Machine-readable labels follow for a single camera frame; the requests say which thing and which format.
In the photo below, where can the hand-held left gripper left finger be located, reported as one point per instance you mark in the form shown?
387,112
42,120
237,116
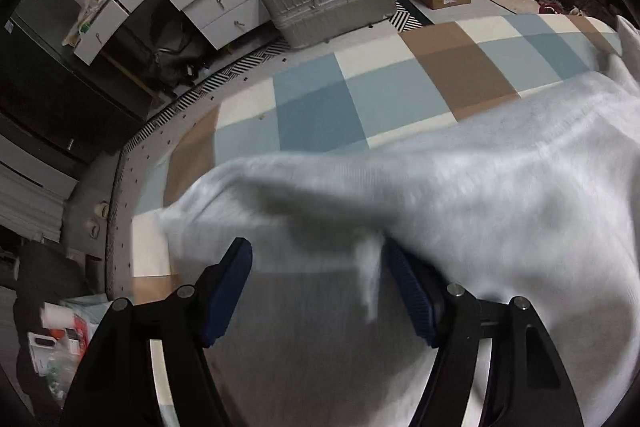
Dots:
227,302

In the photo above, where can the black bag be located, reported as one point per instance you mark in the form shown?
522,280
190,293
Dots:
175,52

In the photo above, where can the grey bed frame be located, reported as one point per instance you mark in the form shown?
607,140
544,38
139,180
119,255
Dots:
150,142

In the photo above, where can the plastic bag of clutter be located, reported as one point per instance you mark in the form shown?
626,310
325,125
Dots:
60,352

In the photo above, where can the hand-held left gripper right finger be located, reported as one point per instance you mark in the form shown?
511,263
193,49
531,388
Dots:
412,302

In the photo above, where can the checkered bed blanket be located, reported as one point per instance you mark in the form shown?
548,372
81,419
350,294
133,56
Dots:
380,92

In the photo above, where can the black backpack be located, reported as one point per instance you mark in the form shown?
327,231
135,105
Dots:
50,272

